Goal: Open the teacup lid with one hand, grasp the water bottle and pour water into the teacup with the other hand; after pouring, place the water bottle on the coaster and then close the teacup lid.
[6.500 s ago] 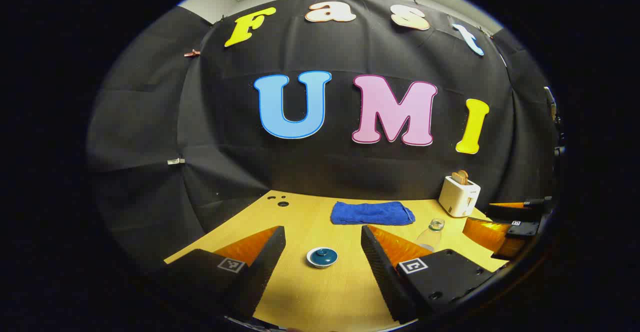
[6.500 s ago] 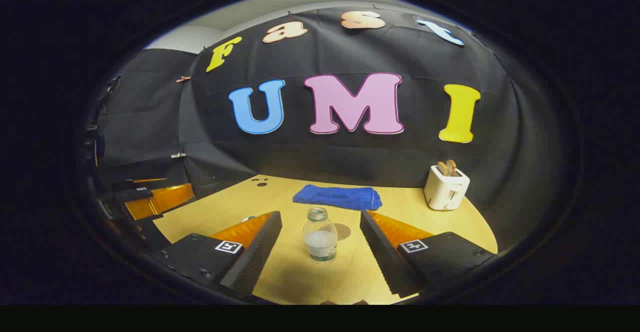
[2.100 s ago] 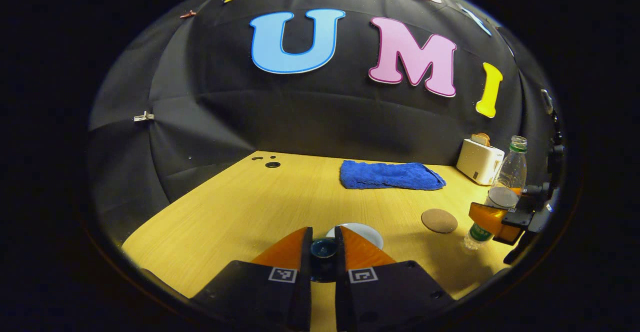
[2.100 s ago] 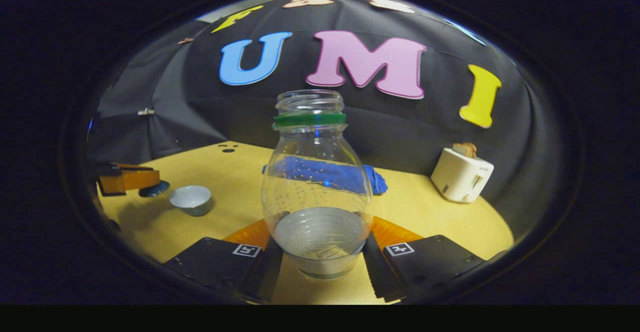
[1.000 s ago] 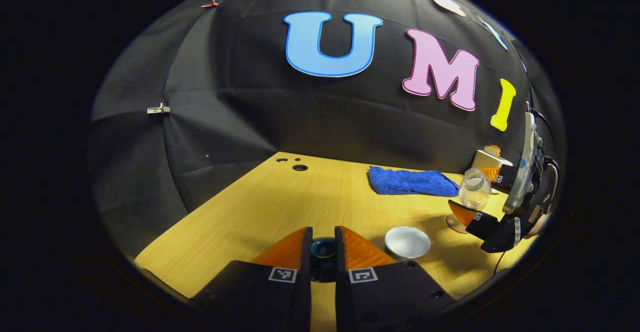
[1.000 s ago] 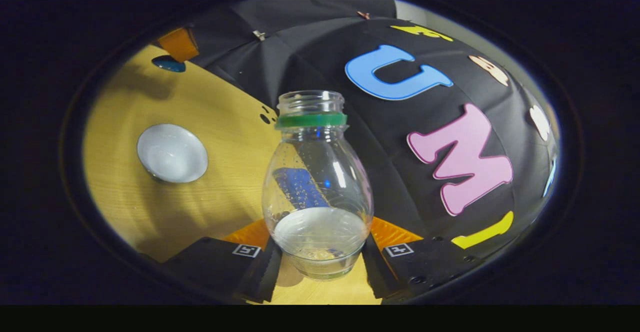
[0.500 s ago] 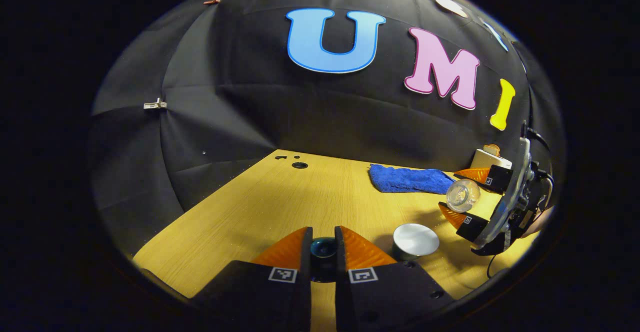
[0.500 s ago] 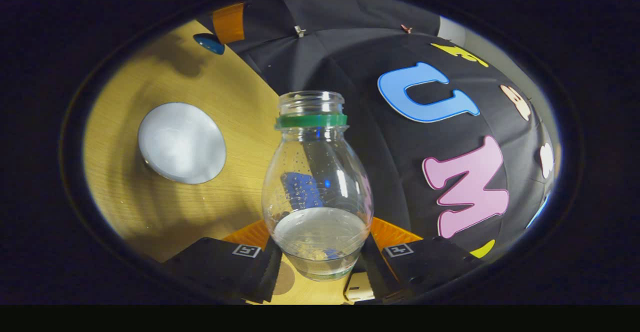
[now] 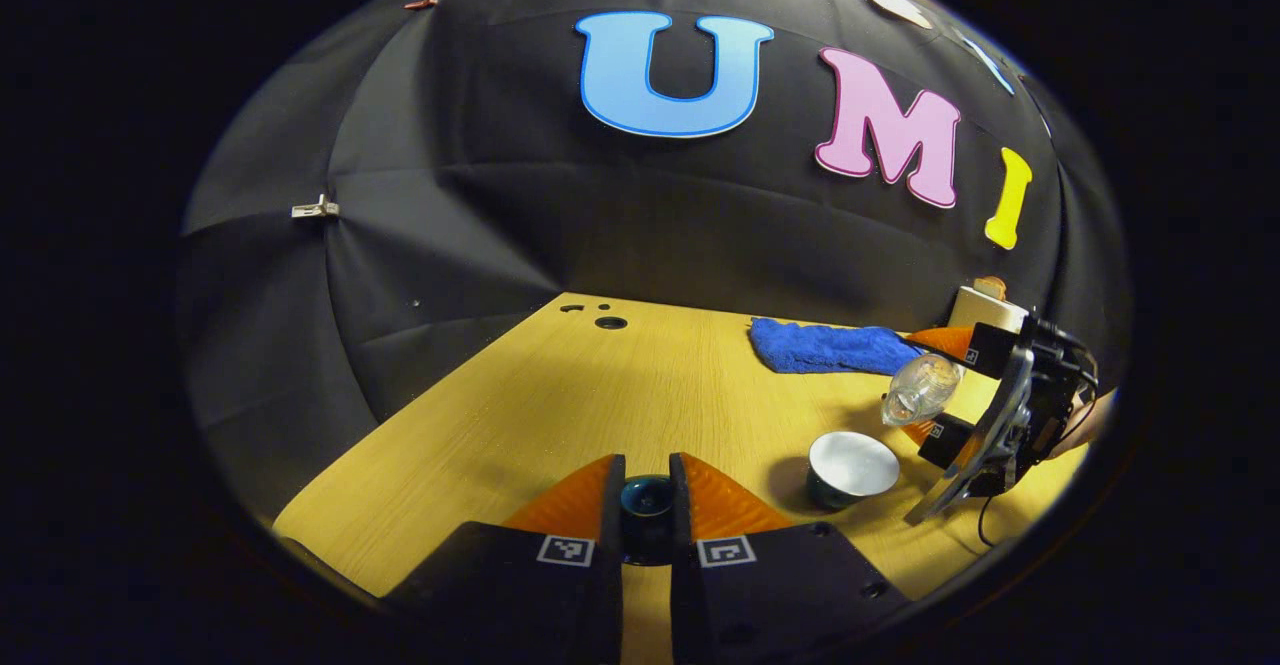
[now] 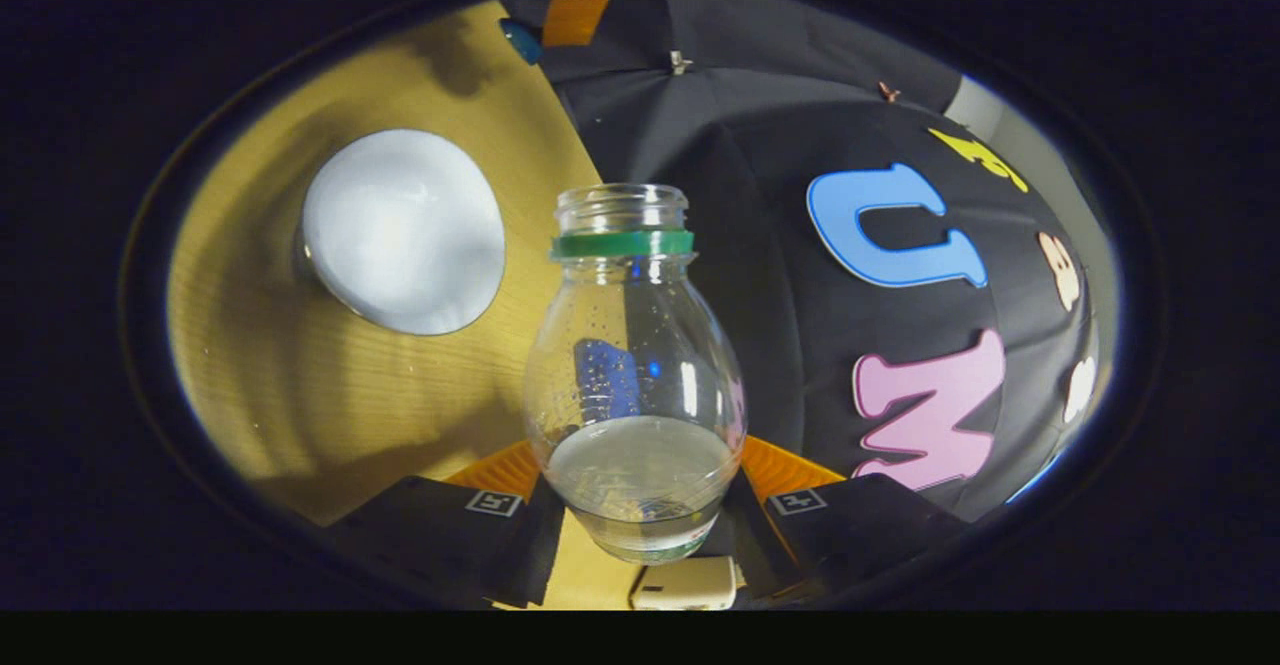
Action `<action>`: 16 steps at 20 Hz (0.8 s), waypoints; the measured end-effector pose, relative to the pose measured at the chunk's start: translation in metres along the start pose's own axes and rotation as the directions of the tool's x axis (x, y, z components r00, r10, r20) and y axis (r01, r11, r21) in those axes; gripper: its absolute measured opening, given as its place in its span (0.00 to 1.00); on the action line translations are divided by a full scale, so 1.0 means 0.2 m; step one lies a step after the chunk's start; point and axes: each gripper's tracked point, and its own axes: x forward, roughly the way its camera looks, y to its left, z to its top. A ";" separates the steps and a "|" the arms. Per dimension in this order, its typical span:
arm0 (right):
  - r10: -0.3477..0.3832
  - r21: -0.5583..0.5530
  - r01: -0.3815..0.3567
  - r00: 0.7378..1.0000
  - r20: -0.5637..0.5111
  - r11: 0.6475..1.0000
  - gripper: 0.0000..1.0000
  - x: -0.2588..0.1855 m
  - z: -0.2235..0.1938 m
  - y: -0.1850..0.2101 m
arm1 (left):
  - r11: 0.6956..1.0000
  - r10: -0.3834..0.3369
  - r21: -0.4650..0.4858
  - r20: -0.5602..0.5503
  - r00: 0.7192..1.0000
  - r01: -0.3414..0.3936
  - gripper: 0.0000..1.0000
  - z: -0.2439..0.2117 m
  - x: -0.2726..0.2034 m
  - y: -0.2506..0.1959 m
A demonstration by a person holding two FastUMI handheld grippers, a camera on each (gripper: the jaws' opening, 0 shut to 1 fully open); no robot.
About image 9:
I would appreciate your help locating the black backdrop cloth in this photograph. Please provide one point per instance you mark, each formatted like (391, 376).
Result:
(450, 195)

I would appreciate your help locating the dark blue teacup lid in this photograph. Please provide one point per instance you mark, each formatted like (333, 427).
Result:
(647, 500)

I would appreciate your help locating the blue and white teacup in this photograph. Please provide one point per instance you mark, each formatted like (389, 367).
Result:
(850, 465)

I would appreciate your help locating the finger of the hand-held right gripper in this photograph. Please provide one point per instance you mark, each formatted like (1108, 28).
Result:
(948, 440)
(995, 350)

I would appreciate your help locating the clear water bottle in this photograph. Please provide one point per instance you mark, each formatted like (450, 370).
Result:
(920, 390)

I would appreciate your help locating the copper clip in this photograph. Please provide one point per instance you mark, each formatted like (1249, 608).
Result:
(421, 2)

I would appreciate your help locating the toast slice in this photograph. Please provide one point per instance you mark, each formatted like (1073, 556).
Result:
(990, 288)

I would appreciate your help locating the white clip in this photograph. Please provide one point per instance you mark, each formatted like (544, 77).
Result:
(314, 210)

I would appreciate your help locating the blue towel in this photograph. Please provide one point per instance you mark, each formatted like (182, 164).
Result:
(830, 347)

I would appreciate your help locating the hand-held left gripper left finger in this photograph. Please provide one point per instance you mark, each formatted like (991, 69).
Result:
(612, 545)

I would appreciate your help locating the white toaster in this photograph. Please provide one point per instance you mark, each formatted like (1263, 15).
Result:
(975, 309)

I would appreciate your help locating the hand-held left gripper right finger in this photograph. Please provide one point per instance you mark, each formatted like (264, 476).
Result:
(682, 545)

